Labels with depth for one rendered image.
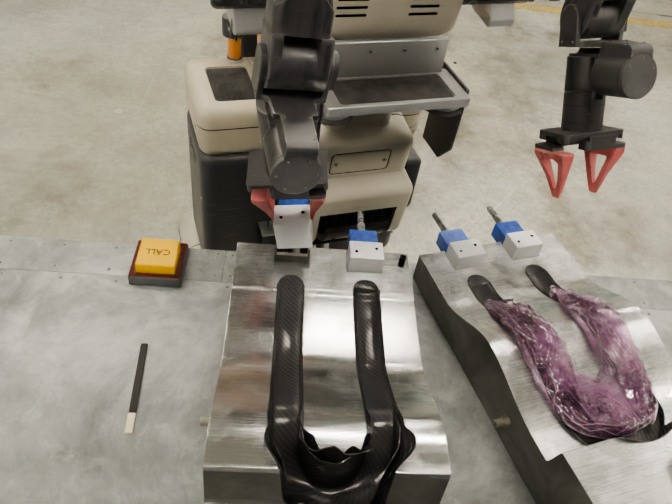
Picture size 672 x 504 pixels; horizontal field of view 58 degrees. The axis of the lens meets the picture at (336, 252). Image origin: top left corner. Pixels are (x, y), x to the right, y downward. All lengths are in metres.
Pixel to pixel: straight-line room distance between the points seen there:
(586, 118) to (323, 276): 0.44
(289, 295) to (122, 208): 1.56
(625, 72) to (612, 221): 1.90
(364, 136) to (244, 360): 0.54
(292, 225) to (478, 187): 1.88
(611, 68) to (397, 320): 0.43
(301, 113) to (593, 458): 0.51
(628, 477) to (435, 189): 1.90
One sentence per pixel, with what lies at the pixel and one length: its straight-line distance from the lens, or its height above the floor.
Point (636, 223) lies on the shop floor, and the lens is 2.81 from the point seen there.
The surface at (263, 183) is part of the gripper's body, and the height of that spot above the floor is 1.05.
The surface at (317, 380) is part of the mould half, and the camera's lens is 0.76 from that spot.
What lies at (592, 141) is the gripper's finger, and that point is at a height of 1.08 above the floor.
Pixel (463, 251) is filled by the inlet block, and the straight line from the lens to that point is 0.99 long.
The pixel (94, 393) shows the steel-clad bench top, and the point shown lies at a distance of 0.89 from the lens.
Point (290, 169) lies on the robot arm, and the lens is 0.65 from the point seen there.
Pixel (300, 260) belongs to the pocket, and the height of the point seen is 0.87.
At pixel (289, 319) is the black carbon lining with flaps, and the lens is 0.84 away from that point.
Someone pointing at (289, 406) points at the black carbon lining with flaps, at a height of 0.92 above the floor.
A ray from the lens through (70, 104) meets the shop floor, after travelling 2.96.
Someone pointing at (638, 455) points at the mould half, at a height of 0.91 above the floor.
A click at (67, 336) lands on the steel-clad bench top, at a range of 0.95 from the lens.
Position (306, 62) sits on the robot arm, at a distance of 0.66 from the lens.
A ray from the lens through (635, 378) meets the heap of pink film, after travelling 0.91.
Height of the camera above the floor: 1.54
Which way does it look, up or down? 44 degrees down
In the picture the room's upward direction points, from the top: 9 degrees clockwise
